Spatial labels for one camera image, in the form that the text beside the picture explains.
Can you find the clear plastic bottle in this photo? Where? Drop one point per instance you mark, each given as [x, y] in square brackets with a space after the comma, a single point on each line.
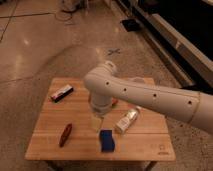
[127, 120]

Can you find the black white snack bar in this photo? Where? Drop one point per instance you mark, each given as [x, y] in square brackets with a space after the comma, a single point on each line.
[61, 93]

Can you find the orange bowl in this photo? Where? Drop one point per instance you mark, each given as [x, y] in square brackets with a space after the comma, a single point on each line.
[114, 100]

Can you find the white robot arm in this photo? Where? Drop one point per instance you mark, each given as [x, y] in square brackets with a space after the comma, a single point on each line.
[192, 107]

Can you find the wooden table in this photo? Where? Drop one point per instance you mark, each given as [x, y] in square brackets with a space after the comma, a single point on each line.
[147, 139]

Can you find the white base with cables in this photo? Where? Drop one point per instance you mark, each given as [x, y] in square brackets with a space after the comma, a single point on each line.
[73, 5]

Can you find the black floor mat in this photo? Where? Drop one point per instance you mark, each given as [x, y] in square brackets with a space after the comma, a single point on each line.
[130, 25]

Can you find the long white wall rail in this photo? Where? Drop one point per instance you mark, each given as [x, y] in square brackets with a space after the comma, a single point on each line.
[184, 28]

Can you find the blue sponge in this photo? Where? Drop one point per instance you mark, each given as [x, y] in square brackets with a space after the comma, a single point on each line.
[107, 141]

